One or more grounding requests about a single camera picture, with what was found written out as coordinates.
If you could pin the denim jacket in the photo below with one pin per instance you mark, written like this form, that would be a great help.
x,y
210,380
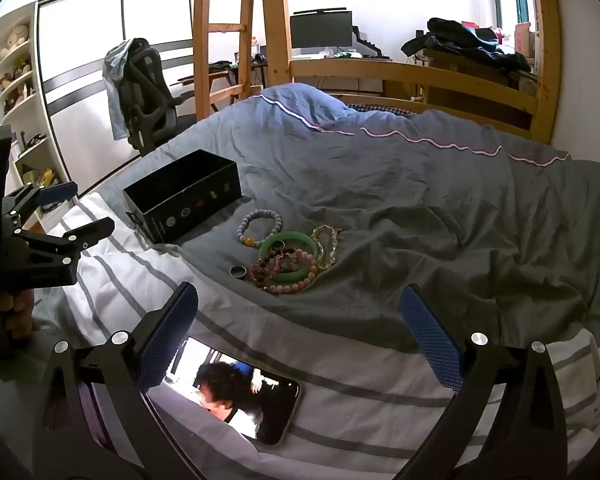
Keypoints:
x,y
116,95

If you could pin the white wardrobe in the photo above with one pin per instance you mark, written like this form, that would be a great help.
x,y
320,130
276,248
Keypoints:
x,y
80,45

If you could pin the grey duvet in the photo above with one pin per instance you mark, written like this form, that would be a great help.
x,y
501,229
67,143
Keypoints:
x,y
405,190

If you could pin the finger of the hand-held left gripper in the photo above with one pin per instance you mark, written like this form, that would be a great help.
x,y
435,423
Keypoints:
x,y
86,234
56,194

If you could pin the green jade bangle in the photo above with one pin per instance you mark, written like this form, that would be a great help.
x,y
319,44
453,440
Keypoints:
x,y
292,236

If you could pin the wooden desk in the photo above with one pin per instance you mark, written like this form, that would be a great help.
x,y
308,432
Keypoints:
x,y
360,59

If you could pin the white open shelf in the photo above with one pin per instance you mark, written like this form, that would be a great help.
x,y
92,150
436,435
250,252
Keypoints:
x,y
22,100

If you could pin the computer monitor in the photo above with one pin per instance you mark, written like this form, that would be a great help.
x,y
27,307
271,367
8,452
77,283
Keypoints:
x,y
321,30

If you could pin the beige plush toy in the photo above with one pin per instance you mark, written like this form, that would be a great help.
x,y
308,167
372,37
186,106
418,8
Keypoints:
x,y
14,40

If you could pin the smartphone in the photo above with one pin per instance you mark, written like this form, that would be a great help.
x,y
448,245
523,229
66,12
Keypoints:
x,y
240,400

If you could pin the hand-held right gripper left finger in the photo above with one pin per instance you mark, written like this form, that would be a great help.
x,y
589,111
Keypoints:
x,y
167,341

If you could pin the person's left hand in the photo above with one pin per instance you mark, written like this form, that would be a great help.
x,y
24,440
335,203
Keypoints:
x,y
4,312

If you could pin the black box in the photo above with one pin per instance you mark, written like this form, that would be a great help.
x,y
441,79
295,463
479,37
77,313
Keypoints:
x,y
180,195

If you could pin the wooden folding table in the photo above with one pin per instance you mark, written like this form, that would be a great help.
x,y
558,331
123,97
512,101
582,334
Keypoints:
x,y
215,79

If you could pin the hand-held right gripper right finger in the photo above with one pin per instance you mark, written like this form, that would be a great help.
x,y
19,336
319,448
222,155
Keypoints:
x,y
430,346

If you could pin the black office chair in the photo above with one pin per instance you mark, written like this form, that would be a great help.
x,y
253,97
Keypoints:
x,y
150,90

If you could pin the checkered mattress cover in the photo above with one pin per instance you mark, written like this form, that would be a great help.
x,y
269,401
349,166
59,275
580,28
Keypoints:
x,y
380,107

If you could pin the pile of dark clothes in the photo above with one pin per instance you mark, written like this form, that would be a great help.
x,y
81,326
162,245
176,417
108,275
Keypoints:
x,y
465,42

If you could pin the wooden loft bed frame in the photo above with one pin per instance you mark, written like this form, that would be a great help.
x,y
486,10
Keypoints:
x,y
275,20

